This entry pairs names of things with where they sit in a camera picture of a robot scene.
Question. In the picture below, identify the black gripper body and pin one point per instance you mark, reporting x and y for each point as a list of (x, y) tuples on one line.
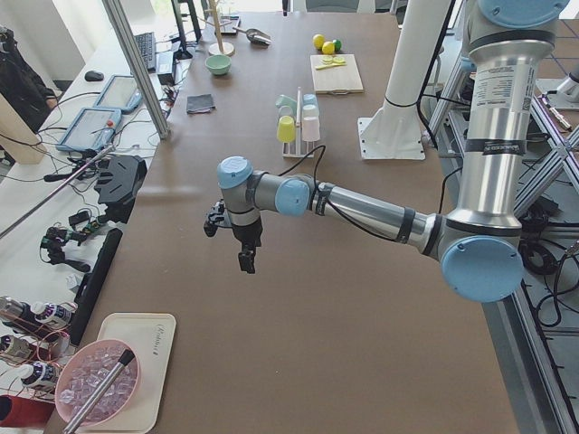
[(247, 234)]

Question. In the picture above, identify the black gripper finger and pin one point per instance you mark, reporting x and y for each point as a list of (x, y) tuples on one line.
[(246, 258)]

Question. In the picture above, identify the pink plastic cup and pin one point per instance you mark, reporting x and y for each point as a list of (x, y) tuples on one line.
[(310, 129)]

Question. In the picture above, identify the green plastic cup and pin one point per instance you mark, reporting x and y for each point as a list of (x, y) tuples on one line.
[(286, 101)]

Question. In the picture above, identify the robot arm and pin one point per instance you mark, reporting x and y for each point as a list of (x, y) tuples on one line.
[(309, 256)]

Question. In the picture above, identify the yellow plastic cup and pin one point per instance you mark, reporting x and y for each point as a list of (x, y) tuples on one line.
[(286, 130)]

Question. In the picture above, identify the grey plastic cup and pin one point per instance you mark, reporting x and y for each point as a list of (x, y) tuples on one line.
[(286, 111)]

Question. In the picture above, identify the cream plastic cup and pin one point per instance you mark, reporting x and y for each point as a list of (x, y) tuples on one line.
[(310, 111)]

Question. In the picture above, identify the light blue plastic cup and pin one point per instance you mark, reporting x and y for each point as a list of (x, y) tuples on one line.
[(309, 99)]

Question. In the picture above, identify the cream plastic tray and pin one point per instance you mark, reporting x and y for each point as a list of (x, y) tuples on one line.
[(150, 335)]

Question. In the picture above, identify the grey folded cloth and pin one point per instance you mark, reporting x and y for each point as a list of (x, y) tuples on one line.
[(199, 103)]

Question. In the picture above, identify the green bowl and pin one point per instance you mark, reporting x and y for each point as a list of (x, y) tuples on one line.
[(218, 64)]

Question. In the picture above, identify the wooden cutting board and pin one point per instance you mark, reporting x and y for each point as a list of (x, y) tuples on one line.
[(339, 80)]

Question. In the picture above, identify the yellow plastic knife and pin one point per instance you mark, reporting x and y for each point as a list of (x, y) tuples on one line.
[(322, 67)]

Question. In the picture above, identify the wooden mug tree stand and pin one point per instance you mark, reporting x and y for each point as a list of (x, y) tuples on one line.
[(220, 47)]

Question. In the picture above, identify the blue teach pendant tablet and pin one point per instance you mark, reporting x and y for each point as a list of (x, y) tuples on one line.
[(121, 92)]

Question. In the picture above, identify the metal scoop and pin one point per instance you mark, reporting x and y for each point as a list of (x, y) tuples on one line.
[(255, 36)]

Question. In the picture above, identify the yellow lemon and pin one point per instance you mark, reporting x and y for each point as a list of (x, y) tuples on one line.
[(318, 41), (328, 48)]

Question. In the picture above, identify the pink bowl of ice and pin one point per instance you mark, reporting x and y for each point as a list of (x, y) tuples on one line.
[(83, 374)]

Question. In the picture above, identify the black keyboard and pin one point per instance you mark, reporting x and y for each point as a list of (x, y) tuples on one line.
[(146, 43)]

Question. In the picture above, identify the black computer mouse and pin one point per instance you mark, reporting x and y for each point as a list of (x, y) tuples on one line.
[(93, 76)]

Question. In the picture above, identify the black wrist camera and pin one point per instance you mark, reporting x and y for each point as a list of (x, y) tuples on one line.
[(216, 218)]

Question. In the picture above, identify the white wire cup holder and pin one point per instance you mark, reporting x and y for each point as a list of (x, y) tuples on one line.
[(297, 148)]

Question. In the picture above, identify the black plastic bracket part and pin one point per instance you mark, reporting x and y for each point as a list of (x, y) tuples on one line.
[(120, 178)]

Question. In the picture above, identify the metal ice scoop handle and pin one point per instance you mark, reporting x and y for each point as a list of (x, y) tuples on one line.
[(84, 411)]

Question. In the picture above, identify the aluminium frame post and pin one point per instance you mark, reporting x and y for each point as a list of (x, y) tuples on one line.
[(123, 31)]

